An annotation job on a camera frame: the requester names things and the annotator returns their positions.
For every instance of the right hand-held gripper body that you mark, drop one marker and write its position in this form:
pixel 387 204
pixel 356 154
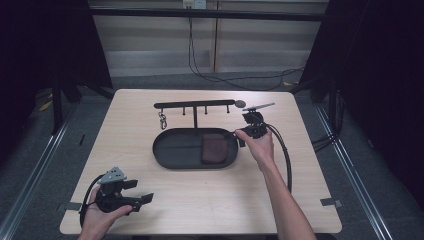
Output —
pixel 256 128

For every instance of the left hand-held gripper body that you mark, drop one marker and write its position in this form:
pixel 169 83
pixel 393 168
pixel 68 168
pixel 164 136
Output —
pixel 110 196

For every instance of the brown zipper pouch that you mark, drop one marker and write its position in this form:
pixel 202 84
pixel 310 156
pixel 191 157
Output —
pixel 213 149

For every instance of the black key rack with tray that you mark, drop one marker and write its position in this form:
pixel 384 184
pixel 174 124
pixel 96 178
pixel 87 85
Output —
pixel 180 150

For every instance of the person's right hand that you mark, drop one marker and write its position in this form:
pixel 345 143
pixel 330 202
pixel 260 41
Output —
pixel 258 148

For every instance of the person's left hand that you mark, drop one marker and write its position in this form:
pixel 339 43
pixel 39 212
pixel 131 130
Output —
pixel 98 218

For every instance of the grey tape strip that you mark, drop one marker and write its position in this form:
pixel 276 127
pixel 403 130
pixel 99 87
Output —
pixel 73 206
pixel 331 202

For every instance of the small black floor object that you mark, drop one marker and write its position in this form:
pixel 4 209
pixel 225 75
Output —
pixel 82 140

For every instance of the black metal stand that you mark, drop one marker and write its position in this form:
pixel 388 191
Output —
pixel 57 110

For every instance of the yellow floor marker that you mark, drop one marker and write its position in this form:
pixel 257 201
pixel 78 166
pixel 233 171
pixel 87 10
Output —
pixel 45 106

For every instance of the dark curtain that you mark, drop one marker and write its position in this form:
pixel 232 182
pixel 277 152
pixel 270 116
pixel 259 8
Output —
pixel 43 43
pixel 376 66

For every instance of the metal floor rail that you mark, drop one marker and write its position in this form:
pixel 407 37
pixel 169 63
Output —
pixel 353 173
pixel 36 173

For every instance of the black horizontal frame bar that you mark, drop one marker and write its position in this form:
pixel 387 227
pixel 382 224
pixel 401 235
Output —
pixel 206 14

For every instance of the white wall outlet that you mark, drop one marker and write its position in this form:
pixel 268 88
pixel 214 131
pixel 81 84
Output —
pixel 194 3

